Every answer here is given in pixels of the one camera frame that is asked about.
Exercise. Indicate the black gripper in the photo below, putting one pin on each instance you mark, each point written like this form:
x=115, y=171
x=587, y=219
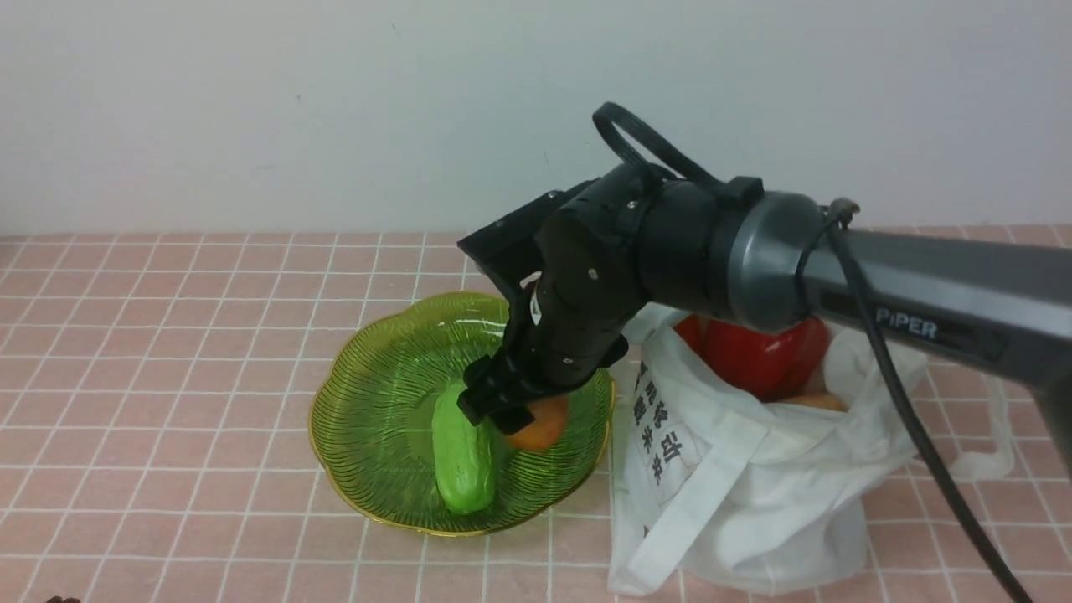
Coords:
x=570, y=319

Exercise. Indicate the green glass bowl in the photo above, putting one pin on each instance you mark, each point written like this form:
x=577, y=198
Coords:
x=370, y=422

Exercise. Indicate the orange brown potato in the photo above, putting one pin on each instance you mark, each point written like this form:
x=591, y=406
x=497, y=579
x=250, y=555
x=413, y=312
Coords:
x=550, y=418

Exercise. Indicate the green cucumber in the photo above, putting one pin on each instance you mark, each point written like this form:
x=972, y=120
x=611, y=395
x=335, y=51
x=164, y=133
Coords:
x=464, y=467

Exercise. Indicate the white cloth tote bag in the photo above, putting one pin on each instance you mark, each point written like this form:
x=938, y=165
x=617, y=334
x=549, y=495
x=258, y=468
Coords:
x=764, y=498

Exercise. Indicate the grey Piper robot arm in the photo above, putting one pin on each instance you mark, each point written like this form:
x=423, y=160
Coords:
x=765, y=261

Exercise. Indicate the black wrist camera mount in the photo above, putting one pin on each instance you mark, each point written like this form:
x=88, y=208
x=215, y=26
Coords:
x=505, y=250

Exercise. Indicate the red bell pepper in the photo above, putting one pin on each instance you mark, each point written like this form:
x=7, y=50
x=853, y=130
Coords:
x=772, y=368

